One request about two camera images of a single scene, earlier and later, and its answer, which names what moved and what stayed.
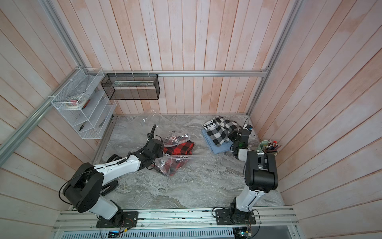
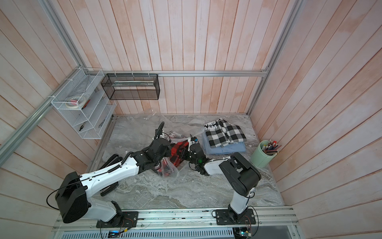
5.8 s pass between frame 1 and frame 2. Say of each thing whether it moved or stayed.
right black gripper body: moved
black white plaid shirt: stayed
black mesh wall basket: stayed
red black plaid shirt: moved
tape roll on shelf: stayed
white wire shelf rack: stayed
